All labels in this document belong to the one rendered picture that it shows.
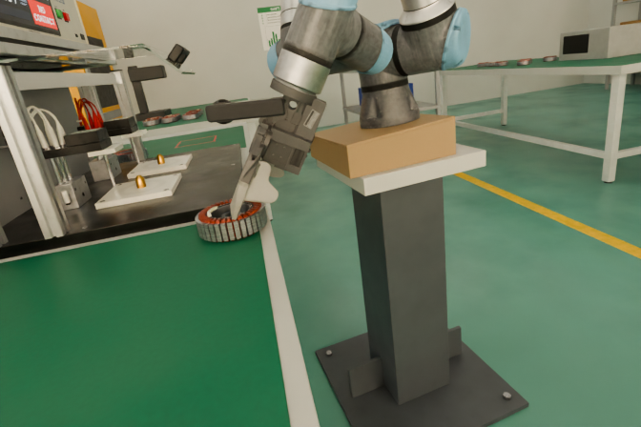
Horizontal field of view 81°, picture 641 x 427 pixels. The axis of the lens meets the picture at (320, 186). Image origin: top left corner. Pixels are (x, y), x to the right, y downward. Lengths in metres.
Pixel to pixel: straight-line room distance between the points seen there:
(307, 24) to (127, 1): 5.94
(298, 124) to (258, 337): 0.31
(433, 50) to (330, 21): 0.37
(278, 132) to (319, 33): 0.14
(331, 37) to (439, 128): 0.43
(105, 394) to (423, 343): 0.93
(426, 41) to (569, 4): 7.78
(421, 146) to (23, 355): 0.75
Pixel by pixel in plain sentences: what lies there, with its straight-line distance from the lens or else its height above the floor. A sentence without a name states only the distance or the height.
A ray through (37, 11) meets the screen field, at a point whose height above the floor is 1.17.
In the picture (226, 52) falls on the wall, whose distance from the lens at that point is 6.21.
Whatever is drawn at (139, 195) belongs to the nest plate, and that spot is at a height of 0.78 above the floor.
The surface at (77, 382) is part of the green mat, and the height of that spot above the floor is 0.75.
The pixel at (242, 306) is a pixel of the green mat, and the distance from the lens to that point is 0.44.
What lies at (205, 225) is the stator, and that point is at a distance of 0.60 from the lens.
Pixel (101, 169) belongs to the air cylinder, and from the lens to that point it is 1.17.
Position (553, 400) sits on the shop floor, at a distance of 1.40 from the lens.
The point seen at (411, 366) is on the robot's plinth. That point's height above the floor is 0.14.
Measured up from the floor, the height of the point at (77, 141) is 0.91.
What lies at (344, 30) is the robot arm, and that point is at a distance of 0.56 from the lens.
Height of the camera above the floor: 0.99
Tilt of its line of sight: 18 degrees down
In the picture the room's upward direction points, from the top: 8 degrees counter-clockwise
